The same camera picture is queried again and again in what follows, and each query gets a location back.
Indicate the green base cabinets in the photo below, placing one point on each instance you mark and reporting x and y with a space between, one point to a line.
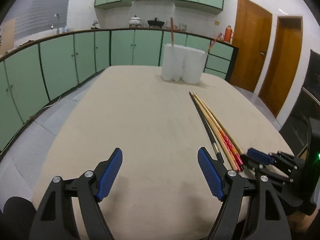
38 72

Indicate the black oven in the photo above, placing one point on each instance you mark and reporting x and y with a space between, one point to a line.
295 131

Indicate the white lidded pot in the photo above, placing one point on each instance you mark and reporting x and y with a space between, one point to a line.
135 22

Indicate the orange thermos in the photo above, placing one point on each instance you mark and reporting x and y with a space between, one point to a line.
228 34

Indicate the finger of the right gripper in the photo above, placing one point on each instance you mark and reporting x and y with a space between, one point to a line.
288 164
260 157

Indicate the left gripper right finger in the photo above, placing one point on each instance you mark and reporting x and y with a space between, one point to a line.
250 208

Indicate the right wooden door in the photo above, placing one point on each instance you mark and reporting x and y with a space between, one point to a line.
283 63

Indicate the chrome faucet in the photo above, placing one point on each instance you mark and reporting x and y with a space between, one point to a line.
56 24

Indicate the wooden door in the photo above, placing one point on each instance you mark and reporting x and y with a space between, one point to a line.
283 63
251 37

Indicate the white double utensil holder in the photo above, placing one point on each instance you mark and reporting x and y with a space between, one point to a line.
183 63

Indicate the curved orange patterned chopstick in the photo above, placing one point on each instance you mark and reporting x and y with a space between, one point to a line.
213 41

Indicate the left wooden door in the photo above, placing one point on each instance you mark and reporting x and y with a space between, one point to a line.
251 37

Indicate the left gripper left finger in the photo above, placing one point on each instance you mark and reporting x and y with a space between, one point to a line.
55 217

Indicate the orange red patterned chopstick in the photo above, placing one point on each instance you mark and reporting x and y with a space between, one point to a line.
232 149

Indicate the black wok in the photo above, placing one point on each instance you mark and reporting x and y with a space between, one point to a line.
156 23

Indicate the black chopstick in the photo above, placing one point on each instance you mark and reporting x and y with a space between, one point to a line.
208 130

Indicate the red striped bamboo chopstick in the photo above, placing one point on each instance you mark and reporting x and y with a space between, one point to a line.
172 30

